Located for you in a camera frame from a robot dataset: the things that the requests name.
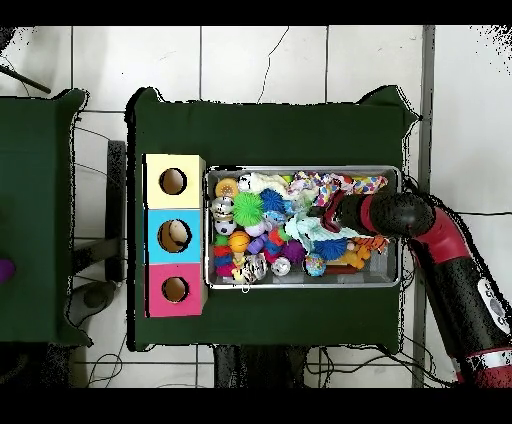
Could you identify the polka dot colourful cloth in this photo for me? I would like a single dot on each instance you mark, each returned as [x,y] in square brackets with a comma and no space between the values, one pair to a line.
[356,182]

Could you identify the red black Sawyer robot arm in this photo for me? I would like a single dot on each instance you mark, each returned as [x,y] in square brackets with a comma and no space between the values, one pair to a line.
[396,214]

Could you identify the wooden box with three holes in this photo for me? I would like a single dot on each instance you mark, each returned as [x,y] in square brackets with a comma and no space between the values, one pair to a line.
[192,172]

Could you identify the mint green fuzzy cloth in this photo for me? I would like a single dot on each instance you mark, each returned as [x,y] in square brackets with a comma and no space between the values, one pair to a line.
[308,230]

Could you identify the clear crumpled plastic bottle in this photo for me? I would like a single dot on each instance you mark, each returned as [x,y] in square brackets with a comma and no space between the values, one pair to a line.
[293,208]

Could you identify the blue spiky rubber ball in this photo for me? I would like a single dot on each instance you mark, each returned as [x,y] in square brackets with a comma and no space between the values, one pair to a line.
[274,200]

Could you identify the small globe ball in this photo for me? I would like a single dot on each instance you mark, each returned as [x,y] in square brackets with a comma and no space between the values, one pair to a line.
[315,265]

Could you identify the cream knitted cloth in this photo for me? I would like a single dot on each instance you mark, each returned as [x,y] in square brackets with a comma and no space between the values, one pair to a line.
[260,182]

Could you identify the green spiky rubber ball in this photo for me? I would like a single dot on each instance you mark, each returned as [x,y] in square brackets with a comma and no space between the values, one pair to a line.
[248,208]

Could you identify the crushed silver can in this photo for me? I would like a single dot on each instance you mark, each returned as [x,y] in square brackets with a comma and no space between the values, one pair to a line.
[254,266]

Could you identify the small orange basketball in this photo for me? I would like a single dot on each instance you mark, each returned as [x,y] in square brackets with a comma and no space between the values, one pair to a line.
[238,242]

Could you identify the toy burger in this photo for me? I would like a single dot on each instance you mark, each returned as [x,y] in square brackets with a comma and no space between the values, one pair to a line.
[226,187]

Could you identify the smooth silver can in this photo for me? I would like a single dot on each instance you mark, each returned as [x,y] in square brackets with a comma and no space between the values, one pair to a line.
[222,208]

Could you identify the beige ball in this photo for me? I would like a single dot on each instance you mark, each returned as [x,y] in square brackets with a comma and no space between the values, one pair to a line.
[179,234]

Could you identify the black upright panel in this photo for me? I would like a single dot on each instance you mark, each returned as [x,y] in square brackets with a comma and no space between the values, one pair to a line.
[117,200]

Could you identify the grey round floor base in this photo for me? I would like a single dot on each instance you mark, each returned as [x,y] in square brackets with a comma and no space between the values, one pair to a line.
[96,298]

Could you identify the dark green side table cloth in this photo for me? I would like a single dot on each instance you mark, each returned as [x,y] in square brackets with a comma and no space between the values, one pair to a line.
[36,200]

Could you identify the purple object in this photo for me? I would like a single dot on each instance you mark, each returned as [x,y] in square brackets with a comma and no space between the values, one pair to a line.
[5,270]

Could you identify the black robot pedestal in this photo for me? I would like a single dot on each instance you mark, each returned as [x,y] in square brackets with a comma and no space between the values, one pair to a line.
[264,368]

